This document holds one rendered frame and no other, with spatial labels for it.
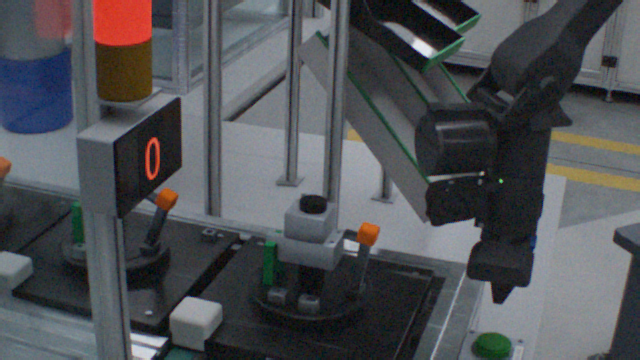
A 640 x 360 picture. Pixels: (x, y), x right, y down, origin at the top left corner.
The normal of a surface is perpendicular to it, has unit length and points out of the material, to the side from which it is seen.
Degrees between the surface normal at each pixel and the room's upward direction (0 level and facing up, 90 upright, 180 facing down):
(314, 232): 90
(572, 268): 0
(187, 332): 90
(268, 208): 0
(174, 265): 0
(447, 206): 88
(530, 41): 40
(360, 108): 90
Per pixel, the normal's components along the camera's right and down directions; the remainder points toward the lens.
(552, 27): -0.59, -0.64
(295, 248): -0.31, 0.39
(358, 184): 0.04, -0.91
